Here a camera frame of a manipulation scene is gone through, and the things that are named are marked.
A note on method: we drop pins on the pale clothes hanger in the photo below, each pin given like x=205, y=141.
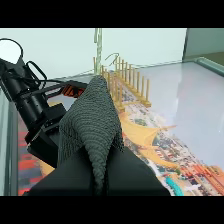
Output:
x=111, y=58

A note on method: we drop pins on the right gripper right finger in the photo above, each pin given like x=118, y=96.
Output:
x=133, y=176

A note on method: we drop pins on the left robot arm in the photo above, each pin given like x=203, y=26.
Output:
x=25, y=93

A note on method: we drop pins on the grey knit sweater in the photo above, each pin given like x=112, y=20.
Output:
x=91, y=116

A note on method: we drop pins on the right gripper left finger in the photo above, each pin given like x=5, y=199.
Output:
x=66, y=180

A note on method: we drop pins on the wooden peg rack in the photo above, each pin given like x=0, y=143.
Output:
x=133, y=90

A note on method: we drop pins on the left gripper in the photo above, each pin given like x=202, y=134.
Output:
x=46, y=140

